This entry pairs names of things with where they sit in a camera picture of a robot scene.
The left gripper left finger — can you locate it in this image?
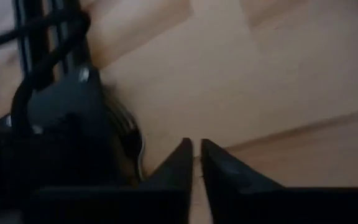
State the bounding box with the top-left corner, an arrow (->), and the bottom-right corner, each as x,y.
139,138 -> 195,190

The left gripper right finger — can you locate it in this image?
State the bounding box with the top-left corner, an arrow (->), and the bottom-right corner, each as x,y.
200,138 -> 286,190

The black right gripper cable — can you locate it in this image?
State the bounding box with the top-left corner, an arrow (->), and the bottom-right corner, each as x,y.
9,9 -> 93,138

